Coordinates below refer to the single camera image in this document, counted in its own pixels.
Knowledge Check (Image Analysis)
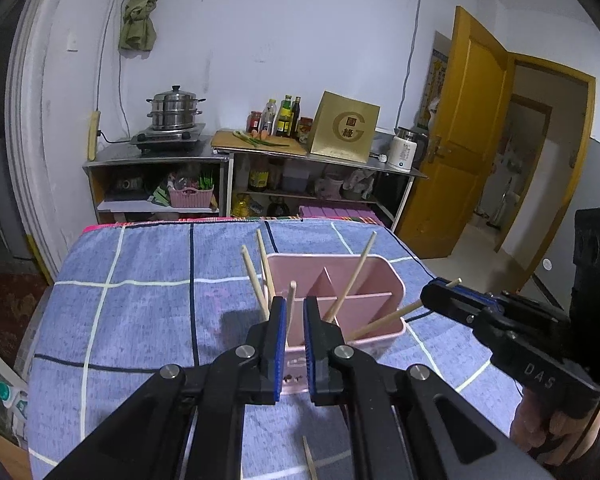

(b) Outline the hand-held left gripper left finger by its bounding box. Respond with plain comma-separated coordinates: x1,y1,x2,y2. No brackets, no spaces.
45,296,287,480

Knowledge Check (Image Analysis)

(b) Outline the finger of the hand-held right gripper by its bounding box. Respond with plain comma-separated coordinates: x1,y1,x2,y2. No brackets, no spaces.
421,280,496,328
457,286,506,307

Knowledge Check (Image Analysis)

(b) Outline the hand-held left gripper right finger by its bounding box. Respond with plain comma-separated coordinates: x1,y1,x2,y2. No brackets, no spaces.
302,297,556,480

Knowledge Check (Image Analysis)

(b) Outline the pink plastic utensil basket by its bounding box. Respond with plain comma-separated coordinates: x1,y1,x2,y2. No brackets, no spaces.
261,254,407,393

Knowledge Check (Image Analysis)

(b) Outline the person's right hand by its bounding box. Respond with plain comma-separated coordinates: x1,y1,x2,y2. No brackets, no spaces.
510,387,600,462

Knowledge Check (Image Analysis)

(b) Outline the purple plastic crate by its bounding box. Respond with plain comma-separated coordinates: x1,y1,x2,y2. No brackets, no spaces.
298,203,381,223

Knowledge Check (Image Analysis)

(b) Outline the blue checked blanket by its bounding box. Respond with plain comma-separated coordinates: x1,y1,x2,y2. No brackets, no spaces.
27,217,526,480

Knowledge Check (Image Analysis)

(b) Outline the steel shelf table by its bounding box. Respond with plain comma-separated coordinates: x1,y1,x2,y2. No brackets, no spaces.
210,130,428,231
82,152,231,226

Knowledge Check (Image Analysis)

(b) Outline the pink mug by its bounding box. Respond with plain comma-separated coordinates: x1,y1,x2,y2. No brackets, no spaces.
314,174,344,200

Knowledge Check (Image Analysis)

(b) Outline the white electric kettle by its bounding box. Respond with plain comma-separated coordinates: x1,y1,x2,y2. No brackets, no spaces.
387,126,429,172

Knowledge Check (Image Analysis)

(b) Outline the grey plastic container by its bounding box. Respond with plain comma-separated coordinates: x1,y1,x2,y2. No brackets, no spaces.
281,162,311,193

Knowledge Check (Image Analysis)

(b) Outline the dark jar with yellow label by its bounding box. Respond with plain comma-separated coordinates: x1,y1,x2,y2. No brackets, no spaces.
248,157,271,192

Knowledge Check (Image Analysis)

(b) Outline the yellow wooden door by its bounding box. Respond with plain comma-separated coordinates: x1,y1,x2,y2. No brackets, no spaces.
397,6,516,260

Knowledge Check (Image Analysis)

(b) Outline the small pink shelf basket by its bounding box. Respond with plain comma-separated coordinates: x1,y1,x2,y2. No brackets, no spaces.
167,186,215,208

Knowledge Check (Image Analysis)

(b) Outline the grey refrigerator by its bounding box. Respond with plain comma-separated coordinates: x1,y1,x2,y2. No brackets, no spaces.
517,135,600,311

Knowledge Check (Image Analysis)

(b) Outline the green onion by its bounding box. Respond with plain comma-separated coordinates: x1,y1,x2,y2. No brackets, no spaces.
232,131,291,148

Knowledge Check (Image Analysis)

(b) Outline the brown gift box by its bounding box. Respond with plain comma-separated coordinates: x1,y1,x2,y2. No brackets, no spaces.
308,91,382,163

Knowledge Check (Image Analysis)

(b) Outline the wooden cutting board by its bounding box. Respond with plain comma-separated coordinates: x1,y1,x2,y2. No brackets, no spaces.
211,130,311,156

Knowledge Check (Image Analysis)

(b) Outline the yellow label oil bottle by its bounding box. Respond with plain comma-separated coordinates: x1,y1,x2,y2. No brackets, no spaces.
276,95,293,137

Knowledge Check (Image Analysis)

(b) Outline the clear plastic bottle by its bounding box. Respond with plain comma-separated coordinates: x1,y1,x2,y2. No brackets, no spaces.
260,98,279,136

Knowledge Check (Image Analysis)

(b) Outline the gas stove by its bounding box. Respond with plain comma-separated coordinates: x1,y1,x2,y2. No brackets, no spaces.
130,123,207,153

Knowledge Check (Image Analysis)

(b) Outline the steel steamer pot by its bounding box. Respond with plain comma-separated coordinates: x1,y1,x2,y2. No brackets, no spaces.
146,85,206,132

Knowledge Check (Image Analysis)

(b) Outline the beige power strip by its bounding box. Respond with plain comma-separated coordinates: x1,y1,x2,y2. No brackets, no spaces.
86,111,102,161

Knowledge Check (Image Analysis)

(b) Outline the brown cardboard sheet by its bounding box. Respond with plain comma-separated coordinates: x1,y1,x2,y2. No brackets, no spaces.
0,420,33,480

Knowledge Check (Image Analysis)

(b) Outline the green hanging cloth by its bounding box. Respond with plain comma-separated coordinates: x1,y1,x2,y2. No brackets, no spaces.
119,0,159,52

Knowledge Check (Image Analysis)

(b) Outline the yellow door frame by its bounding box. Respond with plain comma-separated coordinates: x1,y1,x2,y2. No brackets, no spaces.
495,53,597,256

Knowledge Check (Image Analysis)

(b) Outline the wall calendar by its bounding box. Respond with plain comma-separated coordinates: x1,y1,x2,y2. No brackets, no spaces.
417,47,448,131

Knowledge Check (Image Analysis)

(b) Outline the air conditioner cable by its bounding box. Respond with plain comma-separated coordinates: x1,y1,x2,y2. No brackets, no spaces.
394,0,423,133

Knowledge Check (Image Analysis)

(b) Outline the white sliding door frame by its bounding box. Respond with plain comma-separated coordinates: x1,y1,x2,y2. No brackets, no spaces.
5,0,96,286

